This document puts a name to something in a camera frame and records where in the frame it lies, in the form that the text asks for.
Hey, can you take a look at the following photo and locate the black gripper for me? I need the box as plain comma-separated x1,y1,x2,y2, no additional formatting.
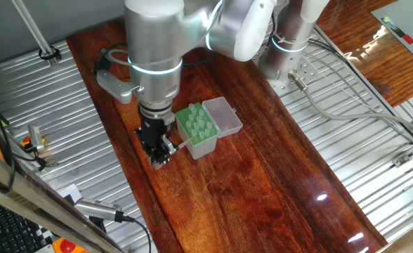
134,111,179,171

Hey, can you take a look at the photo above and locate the pipette tip box green rack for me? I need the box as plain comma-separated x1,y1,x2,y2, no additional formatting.
174,96,244,161

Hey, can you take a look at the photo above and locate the glossy wood grain board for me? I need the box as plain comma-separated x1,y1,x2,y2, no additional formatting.
65,17,388,253
315,0,413,108

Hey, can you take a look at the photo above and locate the black computer mouse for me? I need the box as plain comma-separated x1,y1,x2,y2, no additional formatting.
88,214,108,235

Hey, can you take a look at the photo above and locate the checkerboard calibration sheet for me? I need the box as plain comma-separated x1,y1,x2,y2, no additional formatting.
34,182,84,249

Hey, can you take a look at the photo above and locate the orange emergency stop box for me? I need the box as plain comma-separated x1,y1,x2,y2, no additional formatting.
51,237,90,253

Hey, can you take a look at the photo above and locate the black keyboard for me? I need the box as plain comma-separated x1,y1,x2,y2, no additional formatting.
0,195,44,253

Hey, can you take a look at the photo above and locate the green toy brick strip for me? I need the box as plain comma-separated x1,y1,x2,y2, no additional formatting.
381,15,398,28

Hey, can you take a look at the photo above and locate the grey brick baseplate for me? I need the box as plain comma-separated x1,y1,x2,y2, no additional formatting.
370,0,413,72

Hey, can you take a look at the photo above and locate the black camera cable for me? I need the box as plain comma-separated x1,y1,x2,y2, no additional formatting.
122,213,152,253

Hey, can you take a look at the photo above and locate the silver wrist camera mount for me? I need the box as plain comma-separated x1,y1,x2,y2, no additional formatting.
94,48,145,105

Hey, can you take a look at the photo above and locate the silver ribbed camera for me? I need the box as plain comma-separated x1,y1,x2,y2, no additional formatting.
73,196,126,223

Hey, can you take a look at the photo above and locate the black strap loop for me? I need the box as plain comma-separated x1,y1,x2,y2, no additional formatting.
12,144,49,173
39,45,62,61

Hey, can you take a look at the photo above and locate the metal frame beam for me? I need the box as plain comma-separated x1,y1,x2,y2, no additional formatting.
0,142,125,253

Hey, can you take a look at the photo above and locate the grey cable with metal plug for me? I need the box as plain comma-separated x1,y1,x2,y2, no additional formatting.
287,69,413,140

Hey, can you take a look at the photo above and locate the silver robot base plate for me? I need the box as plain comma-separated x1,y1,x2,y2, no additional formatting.
251,41,322,98

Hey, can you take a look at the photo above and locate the black power cable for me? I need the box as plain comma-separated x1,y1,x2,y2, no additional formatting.
307,37,413,145

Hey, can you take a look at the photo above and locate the silver aluminium corner bracket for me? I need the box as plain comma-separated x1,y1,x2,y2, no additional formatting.
391,135,413,169

